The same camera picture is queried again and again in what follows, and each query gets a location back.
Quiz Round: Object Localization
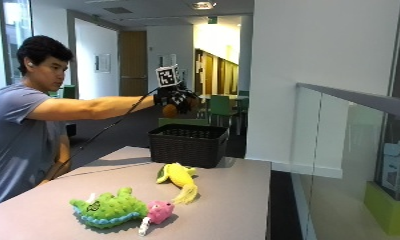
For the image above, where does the ceiling light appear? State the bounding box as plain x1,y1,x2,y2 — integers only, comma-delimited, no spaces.
191,1,219,11

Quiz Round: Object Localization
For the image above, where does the green bumpy plush toy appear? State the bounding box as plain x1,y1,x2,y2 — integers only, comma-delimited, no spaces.
68,186,150,230

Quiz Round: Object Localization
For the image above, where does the white cube with black markers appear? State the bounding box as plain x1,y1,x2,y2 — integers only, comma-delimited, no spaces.
155,65,180,89

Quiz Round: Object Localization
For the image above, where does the pink plush toy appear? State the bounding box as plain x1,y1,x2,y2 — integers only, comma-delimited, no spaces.
138,199,176,237

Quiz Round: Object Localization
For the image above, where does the glass railing panel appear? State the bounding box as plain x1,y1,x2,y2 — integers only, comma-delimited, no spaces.
289,84,400,240

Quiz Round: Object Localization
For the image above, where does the yellow plush toy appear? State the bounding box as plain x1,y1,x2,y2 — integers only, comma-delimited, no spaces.
155,162,200,205

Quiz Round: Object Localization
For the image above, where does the black cable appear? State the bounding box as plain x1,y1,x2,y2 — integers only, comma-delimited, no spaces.
47,87,160,182

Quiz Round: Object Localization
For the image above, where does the wooden partition wall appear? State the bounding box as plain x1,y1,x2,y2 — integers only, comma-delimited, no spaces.
193,48,241,96

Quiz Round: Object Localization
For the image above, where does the orange plush toy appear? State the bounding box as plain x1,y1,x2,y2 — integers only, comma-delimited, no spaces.
160,97,201,119

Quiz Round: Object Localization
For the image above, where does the green plinth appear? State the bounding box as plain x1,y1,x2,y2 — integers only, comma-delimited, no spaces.
363,181,400,237

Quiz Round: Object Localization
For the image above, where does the green chair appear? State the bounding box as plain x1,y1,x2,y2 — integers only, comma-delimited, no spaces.
60,84,78,100
208,94,237,128
236,90,251,118

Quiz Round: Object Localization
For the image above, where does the glass display case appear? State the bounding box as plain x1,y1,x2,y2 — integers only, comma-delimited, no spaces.
373,112,400,202

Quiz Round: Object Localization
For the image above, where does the framed wall picture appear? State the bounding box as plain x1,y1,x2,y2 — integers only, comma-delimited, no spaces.
94,53,112,74

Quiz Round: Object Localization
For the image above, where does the the person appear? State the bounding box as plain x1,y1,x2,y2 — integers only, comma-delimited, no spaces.
0,34,201,210

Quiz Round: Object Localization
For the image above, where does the ceiling vent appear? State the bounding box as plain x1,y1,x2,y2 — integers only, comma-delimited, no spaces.
102,6,135,15

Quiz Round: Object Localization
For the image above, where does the green bench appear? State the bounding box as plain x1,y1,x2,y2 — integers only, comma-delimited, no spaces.
158,116,211,128

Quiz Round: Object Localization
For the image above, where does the grey handrail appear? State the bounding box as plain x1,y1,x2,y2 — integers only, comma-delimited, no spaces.
295,82,400,122

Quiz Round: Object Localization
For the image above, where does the window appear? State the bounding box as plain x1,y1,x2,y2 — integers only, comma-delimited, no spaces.
0,0,35,86

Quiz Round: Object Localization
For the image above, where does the dark woven basket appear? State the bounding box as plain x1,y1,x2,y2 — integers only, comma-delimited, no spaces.
147,123,231,169

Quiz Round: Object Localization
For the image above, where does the wooden door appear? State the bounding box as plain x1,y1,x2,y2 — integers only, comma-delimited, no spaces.
118,30,150,97

